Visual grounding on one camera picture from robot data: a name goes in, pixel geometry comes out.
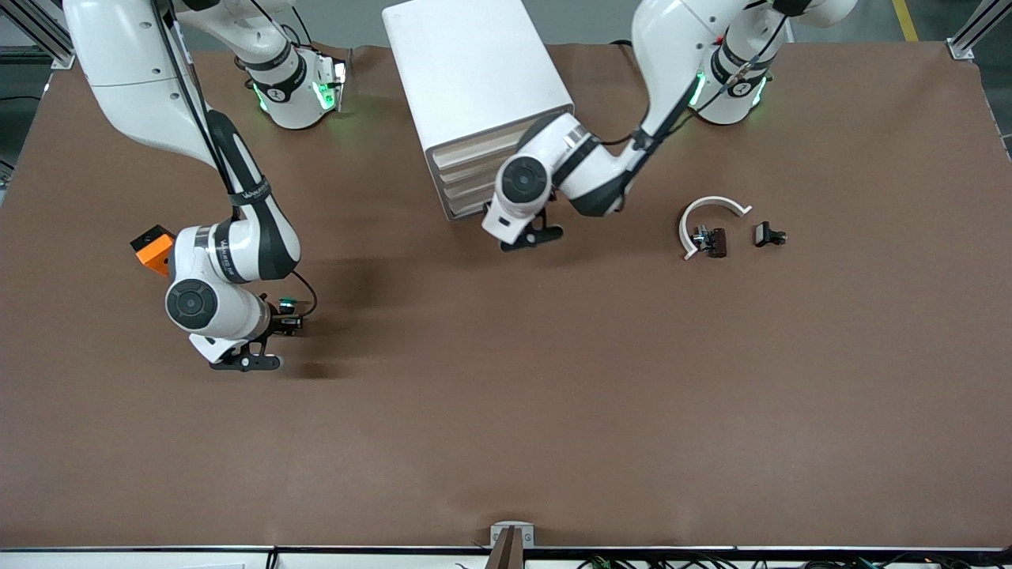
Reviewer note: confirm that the aluminium frame profile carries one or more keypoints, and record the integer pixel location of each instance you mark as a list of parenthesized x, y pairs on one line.
[(976, 32), (55, 35)]

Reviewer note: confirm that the green mushroom push button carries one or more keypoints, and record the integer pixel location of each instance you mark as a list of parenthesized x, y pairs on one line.
[(286, 301)]

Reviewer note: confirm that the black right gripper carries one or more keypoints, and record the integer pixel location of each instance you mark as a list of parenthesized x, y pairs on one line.
[(278, 319)]

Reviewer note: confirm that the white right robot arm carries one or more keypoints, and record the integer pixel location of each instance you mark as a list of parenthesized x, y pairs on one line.
[(134, 63)]

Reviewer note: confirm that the black square push switch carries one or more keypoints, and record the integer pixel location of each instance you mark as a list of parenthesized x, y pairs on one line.
[(763, 234)]

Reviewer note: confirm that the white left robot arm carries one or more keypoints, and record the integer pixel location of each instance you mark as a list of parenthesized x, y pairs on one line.
[(672, 47)]

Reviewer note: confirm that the grey base connector block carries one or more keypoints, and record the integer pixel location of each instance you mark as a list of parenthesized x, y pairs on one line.
[(334, 79)]

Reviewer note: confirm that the brown table cover sheet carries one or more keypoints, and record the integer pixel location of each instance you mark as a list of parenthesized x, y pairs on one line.
[(506, 435)]

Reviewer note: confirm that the white table edge rail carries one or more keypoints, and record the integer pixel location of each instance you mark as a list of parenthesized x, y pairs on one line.
[(158, 559)]

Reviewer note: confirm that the orange square button box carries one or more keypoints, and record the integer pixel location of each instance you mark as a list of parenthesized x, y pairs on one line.
[(154, 251)]

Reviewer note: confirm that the grey metal bracket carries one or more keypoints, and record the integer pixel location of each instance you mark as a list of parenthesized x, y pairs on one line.
[(496, 528)]

